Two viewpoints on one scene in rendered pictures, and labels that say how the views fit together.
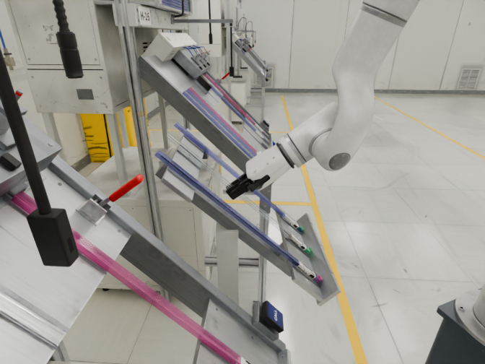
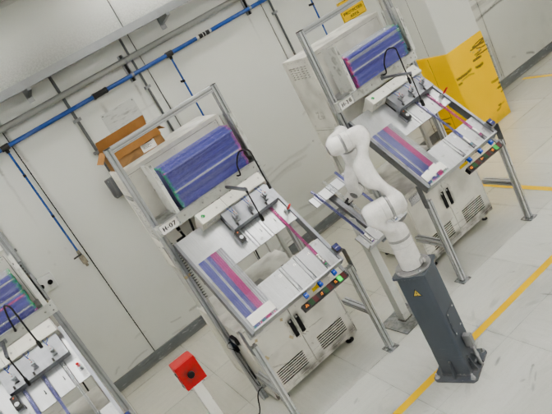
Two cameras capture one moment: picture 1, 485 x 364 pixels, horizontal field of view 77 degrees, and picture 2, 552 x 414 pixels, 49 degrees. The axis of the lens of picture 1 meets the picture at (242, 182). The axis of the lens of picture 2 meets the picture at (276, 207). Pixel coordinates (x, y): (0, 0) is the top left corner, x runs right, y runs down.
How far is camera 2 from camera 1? 3.23 m
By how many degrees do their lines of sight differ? 59
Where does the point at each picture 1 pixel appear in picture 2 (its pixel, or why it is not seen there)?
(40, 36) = (315, 117)
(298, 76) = not seen: outside the picture
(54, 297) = (273, 228)
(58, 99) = not seen: hidden behind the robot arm
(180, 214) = not seen: hidden behind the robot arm
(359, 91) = (347, 172)
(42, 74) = (320, 132)
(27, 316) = (269, 230)
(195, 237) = (408, 222)
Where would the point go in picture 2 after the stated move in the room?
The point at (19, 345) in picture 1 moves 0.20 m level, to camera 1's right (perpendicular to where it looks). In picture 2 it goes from (266, 234) to (284, 237)
